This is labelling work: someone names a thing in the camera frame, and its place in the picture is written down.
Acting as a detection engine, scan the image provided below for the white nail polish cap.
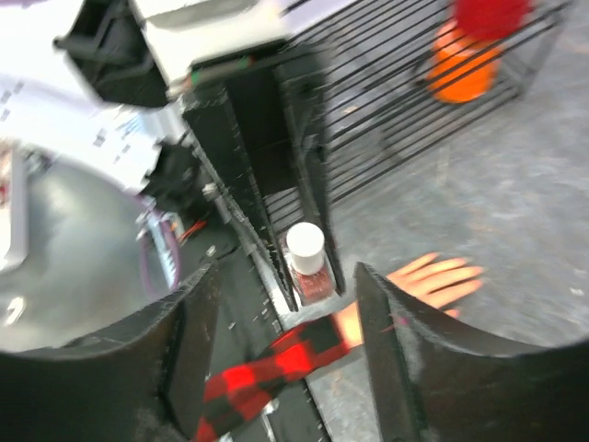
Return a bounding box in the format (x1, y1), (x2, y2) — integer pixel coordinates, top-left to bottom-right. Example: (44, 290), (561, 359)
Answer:
(286, 222), (325, 275)

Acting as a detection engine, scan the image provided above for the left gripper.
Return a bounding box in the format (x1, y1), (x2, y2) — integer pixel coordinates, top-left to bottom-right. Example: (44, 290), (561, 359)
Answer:
(181, 50), (346, 311)

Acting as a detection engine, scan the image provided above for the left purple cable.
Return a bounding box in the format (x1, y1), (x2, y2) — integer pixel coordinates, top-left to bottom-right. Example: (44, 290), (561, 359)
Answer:
(137, 206), (183, 300)

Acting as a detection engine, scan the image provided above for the mannequin hand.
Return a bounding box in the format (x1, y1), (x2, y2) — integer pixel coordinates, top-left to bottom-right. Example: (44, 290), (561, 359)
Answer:
(333, 250), (487, 349)

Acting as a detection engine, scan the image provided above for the orange mug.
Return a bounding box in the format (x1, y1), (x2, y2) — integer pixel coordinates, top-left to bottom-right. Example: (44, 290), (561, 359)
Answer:
(426, 20), (502, 104)

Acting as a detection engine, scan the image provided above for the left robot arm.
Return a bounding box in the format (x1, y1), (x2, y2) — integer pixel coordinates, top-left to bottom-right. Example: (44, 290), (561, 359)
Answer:
(1, 1), (345, 310)

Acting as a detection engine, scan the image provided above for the red cup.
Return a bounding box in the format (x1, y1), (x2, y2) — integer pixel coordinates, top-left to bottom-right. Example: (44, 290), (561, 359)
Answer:
(453, 0), (532, 41)

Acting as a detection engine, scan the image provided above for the red plaid sleeve forearm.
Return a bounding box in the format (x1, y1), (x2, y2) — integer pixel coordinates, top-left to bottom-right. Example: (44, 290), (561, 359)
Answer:
(194, 315), (350, 442)

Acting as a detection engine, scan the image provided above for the aluminium cable rail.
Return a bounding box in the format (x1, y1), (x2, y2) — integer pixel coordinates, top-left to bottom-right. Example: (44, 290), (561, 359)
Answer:
(147, 219), (181, 291)

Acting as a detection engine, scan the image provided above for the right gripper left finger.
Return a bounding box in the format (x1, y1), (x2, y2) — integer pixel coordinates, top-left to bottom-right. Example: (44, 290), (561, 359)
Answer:
(1, 265), (219, 441)

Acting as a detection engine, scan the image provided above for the black wire rack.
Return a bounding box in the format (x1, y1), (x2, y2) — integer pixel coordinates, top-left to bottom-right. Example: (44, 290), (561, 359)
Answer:
(264, 0), (576, 231)

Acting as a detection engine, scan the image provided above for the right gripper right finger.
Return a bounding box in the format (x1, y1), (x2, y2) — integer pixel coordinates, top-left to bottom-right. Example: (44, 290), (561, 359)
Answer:
(354, 263), (588, 442)

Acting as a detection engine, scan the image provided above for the glitter nail polish bottle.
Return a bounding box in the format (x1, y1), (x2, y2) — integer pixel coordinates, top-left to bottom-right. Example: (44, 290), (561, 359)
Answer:
(283, 222), (335, 307)

